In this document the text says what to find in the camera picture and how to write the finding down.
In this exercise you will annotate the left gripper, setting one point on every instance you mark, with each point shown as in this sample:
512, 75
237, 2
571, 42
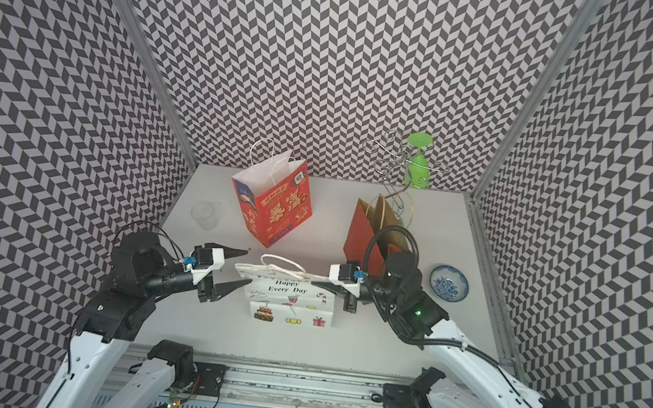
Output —
218, 291

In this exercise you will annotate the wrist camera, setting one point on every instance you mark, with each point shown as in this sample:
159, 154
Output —
202, 262
349, 276

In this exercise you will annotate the plain red paper bag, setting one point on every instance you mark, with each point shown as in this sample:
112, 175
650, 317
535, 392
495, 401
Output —
367, 220

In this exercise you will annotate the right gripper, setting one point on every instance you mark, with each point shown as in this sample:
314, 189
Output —
350, 303

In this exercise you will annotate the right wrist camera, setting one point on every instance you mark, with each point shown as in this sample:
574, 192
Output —
349, 276

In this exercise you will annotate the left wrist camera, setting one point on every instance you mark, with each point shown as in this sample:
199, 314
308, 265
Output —
202, 262

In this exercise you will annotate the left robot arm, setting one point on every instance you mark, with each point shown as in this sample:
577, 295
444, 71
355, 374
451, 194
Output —
144, 272

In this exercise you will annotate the clear plastic cup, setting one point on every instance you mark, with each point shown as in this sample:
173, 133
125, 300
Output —
205, 215

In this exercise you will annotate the white happy every day bag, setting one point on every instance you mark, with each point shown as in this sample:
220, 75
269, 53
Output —
281, 291

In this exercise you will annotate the green wire rack stand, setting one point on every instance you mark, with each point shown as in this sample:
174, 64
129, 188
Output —
403, 170

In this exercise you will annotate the red printed paper bag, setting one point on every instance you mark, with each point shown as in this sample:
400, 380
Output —
274, 196

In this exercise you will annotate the blue white ceramic dish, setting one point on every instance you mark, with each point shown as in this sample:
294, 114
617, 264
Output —
449, 283

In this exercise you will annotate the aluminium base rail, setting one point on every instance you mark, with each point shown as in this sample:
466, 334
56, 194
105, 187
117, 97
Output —
305, 395

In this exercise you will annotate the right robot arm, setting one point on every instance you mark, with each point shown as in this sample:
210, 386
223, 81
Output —
418, 321

